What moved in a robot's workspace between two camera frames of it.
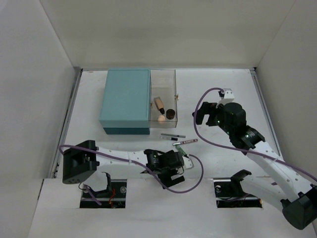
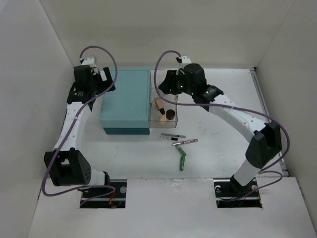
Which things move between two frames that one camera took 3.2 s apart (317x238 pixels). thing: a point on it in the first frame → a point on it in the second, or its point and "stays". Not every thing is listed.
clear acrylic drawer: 163,106 stays
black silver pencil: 169,138 stays
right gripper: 207,108 → 167,85
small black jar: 170,114 stays
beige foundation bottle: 159,104 stays
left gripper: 174,180 → 106,81
